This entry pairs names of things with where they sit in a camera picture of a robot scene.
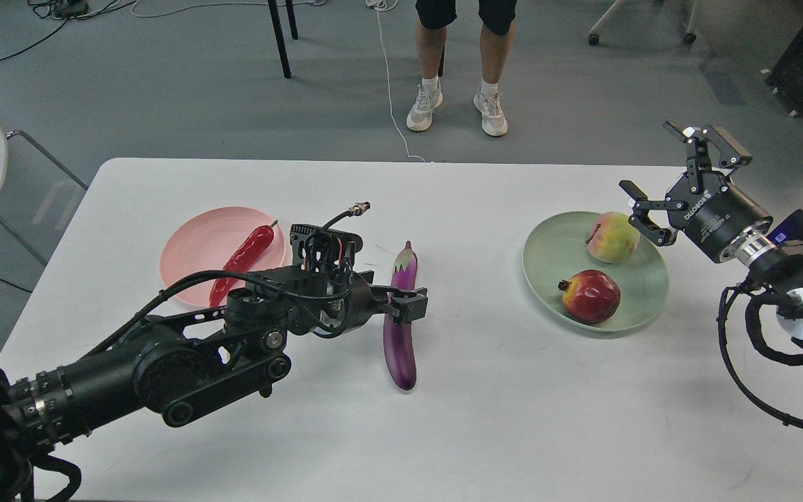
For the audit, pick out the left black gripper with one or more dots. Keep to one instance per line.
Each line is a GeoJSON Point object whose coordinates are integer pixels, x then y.
{"type": "Point", "coordinates": [404, 306]}

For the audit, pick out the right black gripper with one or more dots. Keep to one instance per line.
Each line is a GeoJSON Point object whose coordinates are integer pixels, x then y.
{"type": "Point", "coordinates": [717, 212]}

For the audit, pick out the purple eggplant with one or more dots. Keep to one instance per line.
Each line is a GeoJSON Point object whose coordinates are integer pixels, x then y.
{"type": "Point", "coordinates": [397, 338]}

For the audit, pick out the yellow-pink peach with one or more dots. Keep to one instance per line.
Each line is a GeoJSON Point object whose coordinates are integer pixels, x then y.
{"type": "Point", "coordinates": [612, 239]}

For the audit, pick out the red pomegranate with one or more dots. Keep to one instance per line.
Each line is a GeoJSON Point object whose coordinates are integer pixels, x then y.
{"type": "Point", "coordinates": [590, 296]}

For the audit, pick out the red chili pepper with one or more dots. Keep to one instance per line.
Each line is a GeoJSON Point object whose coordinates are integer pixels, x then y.
{"type": "Point", "coordinates": [242, 260]}

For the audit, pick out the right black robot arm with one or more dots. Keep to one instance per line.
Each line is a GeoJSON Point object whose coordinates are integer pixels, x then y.
{"type": "Point", "coordinates": [774, 285]}

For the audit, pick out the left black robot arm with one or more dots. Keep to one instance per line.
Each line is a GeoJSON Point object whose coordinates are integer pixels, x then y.
{"type": "Point", "coordinates": [205, 342]}

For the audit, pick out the office chair base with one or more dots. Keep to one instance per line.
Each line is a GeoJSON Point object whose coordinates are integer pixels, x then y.
{"type": "Point", "coordinates": [643, 18]}

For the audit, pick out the pink plate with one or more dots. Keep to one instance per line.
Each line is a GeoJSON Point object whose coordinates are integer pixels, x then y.
{"type": "Point", "coordinates": [208, 240]}

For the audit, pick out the black table legs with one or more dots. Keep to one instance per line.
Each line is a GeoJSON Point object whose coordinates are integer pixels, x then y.
{"type": "Point", "coordinates": [278, 30]}

